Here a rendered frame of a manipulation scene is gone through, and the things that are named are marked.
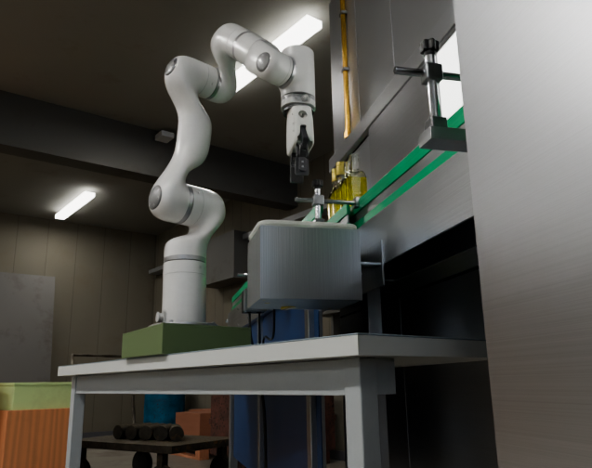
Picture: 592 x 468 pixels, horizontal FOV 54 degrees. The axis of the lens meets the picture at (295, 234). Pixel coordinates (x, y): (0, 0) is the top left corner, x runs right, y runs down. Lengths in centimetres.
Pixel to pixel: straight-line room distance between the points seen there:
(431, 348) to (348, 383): 16
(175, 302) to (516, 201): 117
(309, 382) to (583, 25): 77
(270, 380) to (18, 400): 271
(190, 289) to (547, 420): 120
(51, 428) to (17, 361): 448
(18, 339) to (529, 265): 797
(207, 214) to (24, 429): 235
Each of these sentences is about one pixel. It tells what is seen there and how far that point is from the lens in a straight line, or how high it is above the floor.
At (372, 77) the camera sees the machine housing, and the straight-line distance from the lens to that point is 209.
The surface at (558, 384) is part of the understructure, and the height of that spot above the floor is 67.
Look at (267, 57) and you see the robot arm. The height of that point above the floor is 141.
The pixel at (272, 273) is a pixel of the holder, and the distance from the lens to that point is 121.
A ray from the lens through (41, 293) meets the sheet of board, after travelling 853.
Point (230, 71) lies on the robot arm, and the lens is 179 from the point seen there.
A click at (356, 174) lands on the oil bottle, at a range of 166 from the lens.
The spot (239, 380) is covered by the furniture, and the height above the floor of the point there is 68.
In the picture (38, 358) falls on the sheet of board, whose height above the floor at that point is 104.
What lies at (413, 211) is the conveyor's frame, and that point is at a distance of 116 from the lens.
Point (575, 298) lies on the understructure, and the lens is 50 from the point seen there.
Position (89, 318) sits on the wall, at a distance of 883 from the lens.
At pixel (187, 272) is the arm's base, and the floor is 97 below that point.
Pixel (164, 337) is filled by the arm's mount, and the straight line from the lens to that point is 150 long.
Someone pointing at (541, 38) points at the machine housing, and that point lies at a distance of 58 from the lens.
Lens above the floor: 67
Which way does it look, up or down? 14 degrees up
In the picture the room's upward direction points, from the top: 1 degrees counter-clockwise
